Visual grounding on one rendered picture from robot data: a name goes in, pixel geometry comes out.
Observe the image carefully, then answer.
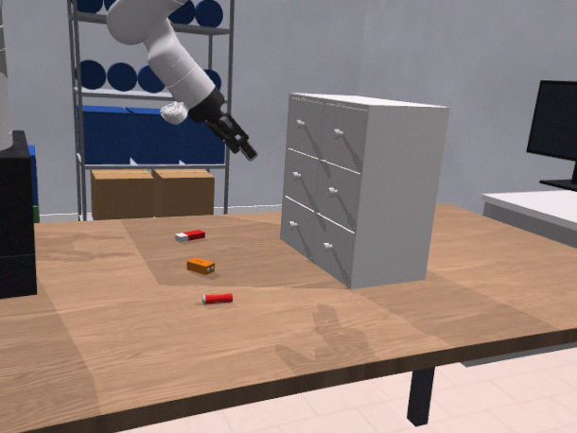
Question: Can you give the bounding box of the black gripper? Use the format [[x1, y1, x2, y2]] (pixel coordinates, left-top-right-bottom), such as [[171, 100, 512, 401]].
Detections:
[[188, 85, 258, 162]]

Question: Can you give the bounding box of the red and white eraser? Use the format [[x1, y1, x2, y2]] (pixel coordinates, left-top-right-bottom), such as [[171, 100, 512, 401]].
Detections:
[[175, 230, 205, 242]]

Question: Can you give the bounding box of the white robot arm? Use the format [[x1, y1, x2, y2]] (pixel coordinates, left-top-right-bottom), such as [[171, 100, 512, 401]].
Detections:
[[0, 0, 215, 150]]

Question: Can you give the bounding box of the red aa battery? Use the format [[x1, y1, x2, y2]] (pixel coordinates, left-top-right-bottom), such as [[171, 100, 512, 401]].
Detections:
[[201, 294, 233, 304]]

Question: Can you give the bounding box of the grey chest of drawers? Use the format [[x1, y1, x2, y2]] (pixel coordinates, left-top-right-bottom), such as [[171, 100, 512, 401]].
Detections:
[[280, 93, 450, 289]]

